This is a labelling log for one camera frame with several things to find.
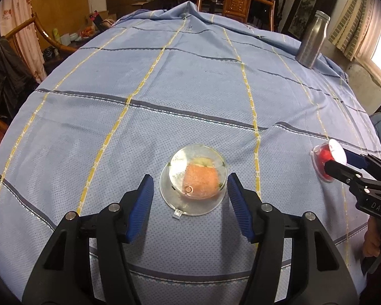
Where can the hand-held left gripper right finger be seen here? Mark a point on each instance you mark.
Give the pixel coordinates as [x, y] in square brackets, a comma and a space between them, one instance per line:
[239, 206]

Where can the pink flowered curtain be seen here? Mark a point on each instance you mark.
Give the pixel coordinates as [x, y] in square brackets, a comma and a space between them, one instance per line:
[19, 16]

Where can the curved wooden armchair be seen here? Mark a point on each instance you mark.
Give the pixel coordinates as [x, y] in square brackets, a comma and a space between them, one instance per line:
[41, 31]

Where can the carved wooden chair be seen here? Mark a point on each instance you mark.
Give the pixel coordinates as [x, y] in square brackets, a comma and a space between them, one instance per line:
[236, 3]

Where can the red jelly cup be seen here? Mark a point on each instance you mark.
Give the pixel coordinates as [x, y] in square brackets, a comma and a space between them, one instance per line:
[320, 156]

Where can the clear cup with orange jelly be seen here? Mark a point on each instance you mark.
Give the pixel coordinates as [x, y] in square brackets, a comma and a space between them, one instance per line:
[198, 181]

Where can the steel bottle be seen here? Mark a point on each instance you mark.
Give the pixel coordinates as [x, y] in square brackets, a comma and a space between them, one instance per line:
[311, 41]

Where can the beige striped curtain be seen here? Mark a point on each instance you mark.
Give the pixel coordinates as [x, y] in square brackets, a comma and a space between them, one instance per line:
[358, 19]

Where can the dark brown jacket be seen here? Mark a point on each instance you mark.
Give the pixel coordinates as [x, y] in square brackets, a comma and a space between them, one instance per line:
[6, 76]

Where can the person's right hand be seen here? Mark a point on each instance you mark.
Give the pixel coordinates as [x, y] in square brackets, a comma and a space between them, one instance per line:
[372, 243]

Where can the dark framed picture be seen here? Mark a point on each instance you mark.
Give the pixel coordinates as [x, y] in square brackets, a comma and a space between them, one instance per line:
[308, 3]

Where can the green bottle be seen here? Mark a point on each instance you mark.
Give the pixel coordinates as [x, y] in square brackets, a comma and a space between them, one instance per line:
[56, 35]

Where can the blue striped tablecloth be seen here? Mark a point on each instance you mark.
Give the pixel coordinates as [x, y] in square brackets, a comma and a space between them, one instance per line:
[177, 101]

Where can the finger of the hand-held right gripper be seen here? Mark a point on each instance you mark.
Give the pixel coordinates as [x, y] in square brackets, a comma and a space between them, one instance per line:
[354, 159]
[339, 171]

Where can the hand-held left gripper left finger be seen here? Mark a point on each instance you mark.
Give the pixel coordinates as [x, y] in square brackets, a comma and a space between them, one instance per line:
[143, 206]

